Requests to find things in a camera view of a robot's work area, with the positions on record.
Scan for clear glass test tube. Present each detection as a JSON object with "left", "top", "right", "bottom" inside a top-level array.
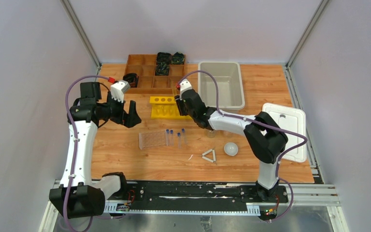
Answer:
[{"left": 172, "top": 87, "right": 177, "bottom": 97}]

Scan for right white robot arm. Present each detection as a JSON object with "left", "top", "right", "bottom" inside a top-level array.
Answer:
[{"left": 174, "top": 89, "right": 288, "bottom": 202}]

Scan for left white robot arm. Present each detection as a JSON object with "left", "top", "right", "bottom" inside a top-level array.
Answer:
[{"left": 49, "top": 80, "right": 142, "bottom": 219}]

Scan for clear plastic tube rack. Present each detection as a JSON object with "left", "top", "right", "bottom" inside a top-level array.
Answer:
[{"left": 138, "top": 130, "right": 166, "bottom": 150}]

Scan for yellow test tube rack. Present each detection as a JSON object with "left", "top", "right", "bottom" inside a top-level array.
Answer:
[{"left": 149, "top": 96, "right": 191, "bottom": 119}]

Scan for small glass beaker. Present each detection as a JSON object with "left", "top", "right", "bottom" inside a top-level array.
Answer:
[{"left": 206, "top": 130, "right": 216, "bottom": 138}]

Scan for beige plastic bin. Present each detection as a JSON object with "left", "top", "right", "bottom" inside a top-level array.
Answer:
[{"left": 198, "top": 61, "right": 245, "bottom": 113}]

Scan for wooden compartment tray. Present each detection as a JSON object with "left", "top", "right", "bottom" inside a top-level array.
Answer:
[{"left": 124, "top": 54, "right": 186, "bottom": 95}]

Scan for white clay triangle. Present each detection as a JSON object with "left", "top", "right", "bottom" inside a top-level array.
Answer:
[{"left": 201, "top": 149, "right": 216, "bottom": 163}]

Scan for white round dish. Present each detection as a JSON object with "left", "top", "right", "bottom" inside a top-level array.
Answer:
[{"left": 224, "top": 142, "right": 239, "bottom": 157}]

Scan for white plastic bin lid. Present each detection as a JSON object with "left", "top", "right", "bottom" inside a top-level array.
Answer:
[{"left": 262, "top": 103, "right": 307, "bottom": 163}]

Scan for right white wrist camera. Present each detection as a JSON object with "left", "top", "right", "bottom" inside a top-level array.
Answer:
[{"left": 177, "top": 79, "right": 193, "bottom": 93}]

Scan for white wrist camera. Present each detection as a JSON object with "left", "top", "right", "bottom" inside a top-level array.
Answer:
[
  {"left": 177, "top": 79, "right": 193, "bottom": 93},
  {"left": 110, "top": 80, "right": 130, "bottom": 103}
]

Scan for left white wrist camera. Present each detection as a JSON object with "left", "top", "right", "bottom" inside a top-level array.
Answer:
[{"left": 110, "top": 80, "right": 130, "bottom": 103}]

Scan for black cable bundle middle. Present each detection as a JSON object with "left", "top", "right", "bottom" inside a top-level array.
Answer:
[{"left": 155, "top": 62, "right": 170, "bottom": 77}]

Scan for black cable bundle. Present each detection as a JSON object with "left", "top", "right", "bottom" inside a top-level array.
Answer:
[
  {"left": 155, "top": 62, "right": 170, "bottom": 77},
  {"left": 171, "top": 52, "right": 186, "bottom": 65},
  {"left": 156, "top": 52, "right": 172, "bottom": 65}
]

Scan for black cable bundle top right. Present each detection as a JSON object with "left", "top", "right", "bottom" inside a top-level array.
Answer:
[{"left": 171, "top": 52, "right": 186, "bottom": 65}]

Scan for black cable bundle top left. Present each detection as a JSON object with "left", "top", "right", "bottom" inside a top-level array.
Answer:
[{"left": 156, "top": 52, "right": 172, "bottom": 65}]

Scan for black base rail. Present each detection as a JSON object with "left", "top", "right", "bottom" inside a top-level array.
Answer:
[{"left": 104, "top": 181, "right": 288, "bottom": 215}]

